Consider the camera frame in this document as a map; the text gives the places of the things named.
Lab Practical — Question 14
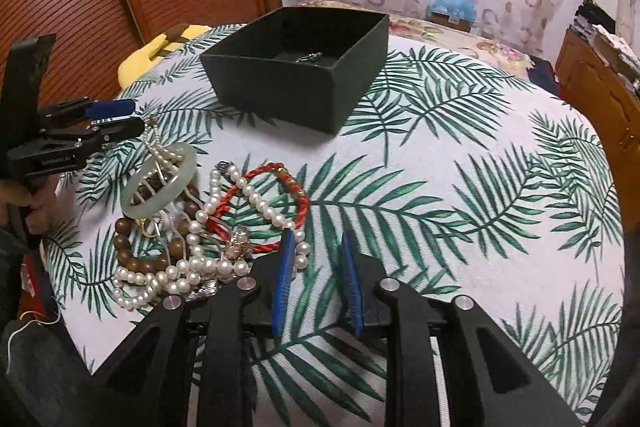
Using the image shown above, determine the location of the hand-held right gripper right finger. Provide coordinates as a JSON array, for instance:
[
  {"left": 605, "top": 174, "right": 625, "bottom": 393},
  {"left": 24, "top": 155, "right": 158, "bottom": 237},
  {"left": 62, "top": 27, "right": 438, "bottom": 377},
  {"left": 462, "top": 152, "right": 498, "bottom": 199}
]
[{"left": 340, "top": 232, "right": 586, "bottom": 427}]

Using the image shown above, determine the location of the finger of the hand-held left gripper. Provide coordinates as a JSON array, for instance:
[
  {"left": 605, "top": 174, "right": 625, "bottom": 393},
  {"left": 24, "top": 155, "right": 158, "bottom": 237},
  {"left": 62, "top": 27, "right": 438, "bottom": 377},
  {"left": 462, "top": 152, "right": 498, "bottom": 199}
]
[
  {"left": 60, "top": 117, "right": 147, "bottom": 154},
  {"left": 37, "top": 98, "right": 137, "bottom": 128}
]

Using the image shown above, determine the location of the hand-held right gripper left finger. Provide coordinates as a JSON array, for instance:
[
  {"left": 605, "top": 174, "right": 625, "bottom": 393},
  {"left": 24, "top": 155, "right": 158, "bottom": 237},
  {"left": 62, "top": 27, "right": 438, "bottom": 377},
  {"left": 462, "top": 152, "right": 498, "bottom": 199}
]
[{"left": 92, "top": 229, "right": 297, "bottom": 427}]

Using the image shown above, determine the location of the pale pink gemstone pendant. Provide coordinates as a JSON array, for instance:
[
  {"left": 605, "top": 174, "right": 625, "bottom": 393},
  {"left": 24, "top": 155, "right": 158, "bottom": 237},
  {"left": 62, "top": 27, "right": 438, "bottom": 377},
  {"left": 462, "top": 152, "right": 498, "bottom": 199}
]
[{"left": 217, "top": 227, "right": 251, "bottom": 280}]

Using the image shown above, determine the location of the red cord bracelet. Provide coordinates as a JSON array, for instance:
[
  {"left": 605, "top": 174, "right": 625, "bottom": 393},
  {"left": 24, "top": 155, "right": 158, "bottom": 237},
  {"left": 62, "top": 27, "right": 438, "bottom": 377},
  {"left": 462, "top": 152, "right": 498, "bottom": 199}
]
[{"left": 204, "top": 162, "right": 312, "bottom": 254}]

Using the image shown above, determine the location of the silver metal ornament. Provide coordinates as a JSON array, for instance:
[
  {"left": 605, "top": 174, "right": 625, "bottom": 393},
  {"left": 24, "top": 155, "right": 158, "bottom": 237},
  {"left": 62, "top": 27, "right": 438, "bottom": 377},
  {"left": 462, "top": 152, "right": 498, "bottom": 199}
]
[{"left": 187, "top": 282, "right": 221, "bottom": 304}]

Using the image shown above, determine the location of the pale green jade bangle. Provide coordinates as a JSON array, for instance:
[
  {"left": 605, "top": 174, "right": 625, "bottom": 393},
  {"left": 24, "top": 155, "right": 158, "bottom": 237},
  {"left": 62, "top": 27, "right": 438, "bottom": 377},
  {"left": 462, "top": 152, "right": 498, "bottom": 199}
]
[{"left": 120, "top": 142, "right": 199, "bottom": 221}]

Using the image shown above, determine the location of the white pearl necklace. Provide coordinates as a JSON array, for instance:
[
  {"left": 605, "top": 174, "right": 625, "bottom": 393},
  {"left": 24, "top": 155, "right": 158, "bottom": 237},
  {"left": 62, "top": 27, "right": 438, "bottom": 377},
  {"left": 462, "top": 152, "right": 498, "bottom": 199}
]
[{"left": 111, "top": 119, "right": 311, "bottom": 311}]

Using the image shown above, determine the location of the brown wooden bead bracelet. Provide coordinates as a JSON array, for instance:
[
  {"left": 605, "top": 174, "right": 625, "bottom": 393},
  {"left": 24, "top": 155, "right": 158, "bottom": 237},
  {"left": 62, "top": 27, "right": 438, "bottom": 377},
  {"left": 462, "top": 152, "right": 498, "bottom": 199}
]
[{"left": 114, "top": 177, "right": 207, "bottom": 274}]

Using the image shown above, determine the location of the black jewelry box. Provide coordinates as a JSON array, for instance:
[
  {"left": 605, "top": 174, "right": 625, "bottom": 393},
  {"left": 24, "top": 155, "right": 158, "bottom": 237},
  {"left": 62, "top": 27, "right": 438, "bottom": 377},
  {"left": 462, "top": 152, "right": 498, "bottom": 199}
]
[{"left": 199, "top": 6, "right": 391, "bottom": 136}]

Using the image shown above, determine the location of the person's left hand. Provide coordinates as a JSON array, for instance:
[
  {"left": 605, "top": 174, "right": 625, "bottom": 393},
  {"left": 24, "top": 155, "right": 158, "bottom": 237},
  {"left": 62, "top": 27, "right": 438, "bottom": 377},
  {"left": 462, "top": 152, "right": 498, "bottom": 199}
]
[{"left": 0, "top": 179, "right": 57, "bottom": 239}]

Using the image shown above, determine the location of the yellow plush toy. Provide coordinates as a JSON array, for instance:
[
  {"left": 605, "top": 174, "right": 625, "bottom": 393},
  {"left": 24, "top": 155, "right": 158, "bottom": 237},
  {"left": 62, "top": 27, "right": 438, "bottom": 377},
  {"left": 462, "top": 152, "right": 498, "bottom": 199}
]
[{"left": 118, "top": 23, "right": 213, "bottom": 88}]

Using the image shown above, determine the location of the floral blanket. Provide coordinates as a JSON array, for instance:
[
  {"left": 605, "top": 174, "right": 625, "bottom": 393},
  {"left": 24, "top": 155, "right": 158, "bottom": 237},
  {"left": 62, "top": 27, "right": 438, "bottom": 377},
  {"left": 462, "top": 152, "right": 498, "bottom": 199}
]
[{"left": 290, "top": 0, "right": 536, "bottom": 82}]

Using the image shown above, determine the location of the small brown box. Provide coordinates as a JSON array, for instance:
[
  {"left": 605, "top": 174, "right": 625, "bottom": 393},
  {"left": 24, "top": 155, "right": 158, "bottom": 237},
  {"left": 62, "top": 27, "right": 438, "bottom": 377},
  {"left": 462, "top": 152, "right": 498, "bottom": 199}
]
[{"left": 431, "top": 11, "right": 474, "bottom": 33}]

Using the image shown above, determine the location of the blue plastic bag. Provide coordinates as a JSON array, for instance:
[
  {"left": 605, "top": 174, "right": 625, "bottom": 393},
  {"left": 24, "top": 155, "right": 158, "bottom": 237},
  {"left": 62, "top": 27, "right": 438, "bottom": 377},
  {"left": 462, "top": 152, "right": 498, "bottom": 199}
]
[{"left": 426, "top": 0, "right": 480, "bottom": 25}]

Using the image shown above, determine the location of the wooden cabinet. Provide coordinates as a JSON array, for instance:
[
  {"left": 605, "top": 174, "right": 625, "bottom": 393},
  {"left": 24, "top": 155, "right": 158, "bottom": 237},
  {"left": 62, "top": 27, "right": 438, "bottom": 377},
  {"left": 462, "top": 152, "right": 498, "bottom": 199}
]
[{"left": 555, "top": 29, "right": 640, "bottom": 158}]

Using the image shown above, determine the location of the white printed cloth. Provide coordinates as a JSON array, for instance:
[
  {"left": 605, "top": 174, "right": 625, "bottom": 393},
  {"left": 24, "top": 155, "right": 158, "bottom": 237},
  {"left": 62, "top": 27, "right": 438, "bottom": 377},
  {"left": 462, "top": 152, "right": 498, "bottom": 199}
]
[{"left": 594, "top": 27, "right": 640, "bottom": 76}]

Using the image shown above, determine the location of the stack of dark clothes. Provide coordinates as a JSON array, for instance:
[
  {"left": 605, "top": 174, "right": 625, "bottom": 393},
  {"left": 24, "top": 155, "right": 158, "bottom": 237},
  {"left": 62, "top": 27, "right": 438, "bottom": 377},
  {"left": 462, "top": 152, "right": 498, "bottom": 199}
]
[{"left": 572, "top": 0, "right": 619, "bottom": 38}]

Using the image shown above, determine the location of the white cord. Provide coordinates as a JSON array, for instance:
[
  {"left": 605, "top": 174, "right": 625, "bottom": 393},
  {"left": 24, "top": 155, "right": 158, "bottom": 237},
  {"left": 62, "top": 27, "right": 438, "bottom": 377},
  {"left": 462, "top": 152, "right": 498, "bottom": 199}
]
[{"left": 7, "top": 304, "right": 64, "bottom": 361}]

